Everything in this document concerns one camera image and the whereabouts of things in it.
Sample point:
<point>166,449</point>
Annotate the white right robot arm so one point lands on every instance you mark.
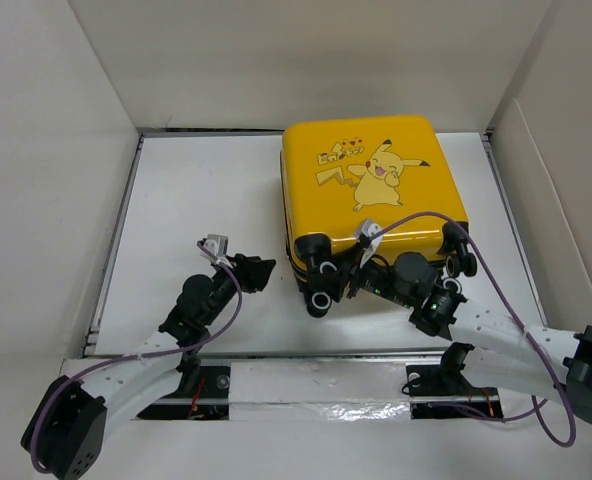
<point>488,348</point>

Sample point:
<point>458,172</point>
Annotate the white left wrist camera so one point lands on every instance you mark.
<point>214,248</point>

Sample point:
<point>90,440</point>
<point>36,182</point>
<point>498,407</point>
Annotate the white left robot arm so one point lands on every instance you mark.
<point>66,433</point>

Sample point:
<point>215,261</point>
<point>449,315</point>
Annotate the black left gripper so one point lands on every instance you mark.
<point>252,271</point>

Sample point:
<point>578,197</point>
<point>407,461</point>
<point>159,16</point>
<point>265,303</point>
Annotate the yellow hard-shell suitcase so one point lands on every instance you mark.
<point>337,173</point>

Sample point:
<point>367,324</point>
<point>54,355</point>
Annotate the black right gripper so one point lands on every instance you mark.
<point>356,272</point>

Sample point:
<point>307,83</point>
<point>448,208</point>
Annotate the metal base rail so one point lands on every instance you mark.
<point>306,390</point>

